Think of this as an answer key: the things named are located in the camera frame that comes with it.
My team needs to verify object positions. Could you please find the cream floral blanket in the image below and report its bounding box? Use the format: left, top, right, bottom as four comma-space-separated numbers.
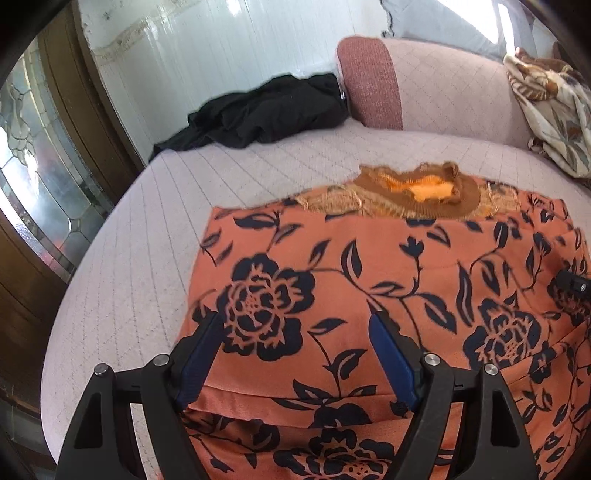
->
503, 46, 591, 178

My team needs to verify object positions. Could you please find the grey frilled pillow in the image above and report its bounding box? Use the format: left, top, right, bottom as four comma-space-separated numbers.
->
379, 0, 504, 63

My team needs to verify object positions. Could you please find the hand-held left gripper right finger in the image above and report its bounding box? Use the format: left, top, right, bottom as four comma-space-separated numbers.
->
367, 311, 541, 480

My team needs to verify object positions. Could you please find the orange floral garment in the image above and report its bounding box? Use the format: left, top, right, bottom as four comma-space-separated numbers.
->
178, 161, 591, 480

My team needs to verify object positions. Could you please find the black cloth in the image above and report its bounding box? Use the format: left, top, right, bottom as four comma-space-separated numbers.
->
150, 72, 349, 162

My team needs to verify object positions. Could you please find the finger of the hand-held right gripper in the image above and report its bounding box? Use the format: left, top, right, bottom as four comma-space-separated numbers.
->
556, 271, 591, 292

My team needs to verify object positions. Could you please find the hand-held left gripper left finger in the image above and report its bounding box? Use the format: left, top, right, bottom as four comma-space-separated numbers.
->
55, 311, 227, 480

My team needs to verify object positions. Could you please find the wooden door with leaded glass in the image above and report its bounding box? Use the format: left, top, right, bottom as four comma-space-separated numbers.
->
0, 4, 144, 416

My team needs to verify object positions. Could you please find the pink quilted sofa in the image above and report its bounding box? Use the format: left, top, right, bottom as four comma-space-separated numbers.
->
39, 36, 591, 480

